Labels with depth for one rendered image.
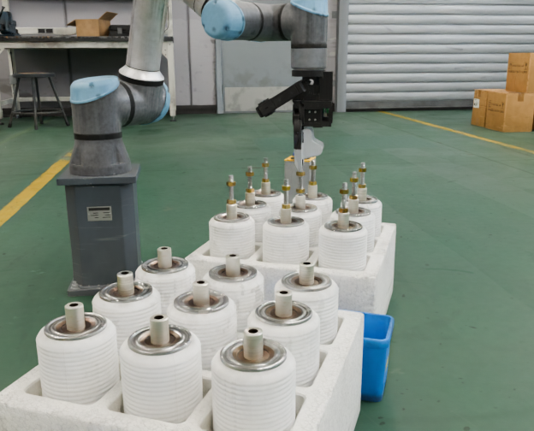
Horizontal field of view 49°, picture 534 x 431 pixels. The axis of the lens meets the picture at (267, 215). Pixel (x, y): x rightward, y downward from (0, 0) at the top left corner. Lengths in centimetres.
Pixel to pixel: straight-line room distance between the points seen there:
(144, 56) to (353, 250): 74
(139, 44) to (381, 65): 525
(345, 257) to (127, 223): 60
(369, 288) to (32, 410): 63
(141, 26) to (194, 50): 483
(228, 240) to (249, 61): 526
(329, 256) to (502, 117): 396
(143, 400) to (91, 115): 90
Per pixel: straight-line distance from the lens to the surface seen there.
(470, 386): 117
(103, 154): 149
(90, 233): 152
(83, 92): 149
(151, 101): 158
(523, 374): 125
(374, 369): 105
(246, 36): 123
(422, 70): 682
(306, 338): 76
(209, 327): 79
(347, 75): 655
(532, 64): 507
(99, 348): 76
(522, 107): 506
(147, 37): 155
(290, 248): 118
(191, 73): 638
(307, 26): 124
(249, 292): 90
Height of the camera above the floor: 58
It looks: 15 degrees down
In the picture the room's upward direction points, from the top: straight up
